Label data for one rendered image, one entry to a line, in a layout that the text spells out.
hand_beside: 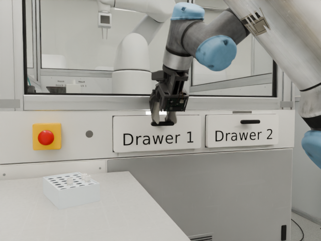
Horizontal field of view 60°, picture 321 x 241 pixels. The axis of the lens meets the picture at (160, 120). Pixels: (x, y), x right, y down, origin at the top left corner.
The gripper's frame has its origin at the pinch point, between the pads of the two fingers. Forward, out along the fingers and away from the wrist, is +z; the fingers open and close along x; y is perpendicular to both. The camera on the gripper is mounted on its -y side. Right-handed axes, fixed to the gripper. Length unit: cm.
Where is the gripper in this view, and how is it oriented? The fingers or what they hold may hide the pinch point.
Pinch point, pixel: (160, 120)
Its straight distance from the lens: 86.7
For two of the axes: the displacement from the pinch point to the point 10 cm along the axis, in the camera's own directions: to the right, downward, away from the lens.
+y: 2.5, 6.1, -7.5
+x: 9.5, -0.2, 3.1
